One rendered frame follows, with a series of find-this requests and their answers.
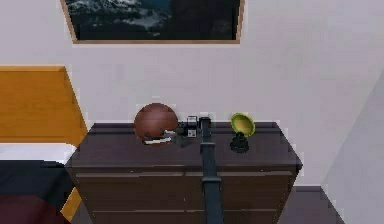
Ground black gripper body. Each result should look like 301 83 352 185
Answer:
176 121 189 138

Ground brown ball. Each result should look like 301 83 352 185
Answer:
133 102 180 146

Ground dark brown chest of drawers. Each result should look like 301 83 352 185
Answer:
64 121 304 224

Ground green bowl lamp black base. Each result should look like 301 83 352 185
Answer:
229 112 257 155

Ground wood framed dark picture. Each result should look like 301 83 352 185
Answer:
59 0 246 45

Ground orange wooden bed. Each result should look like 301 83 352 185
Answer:
0 65 90 224

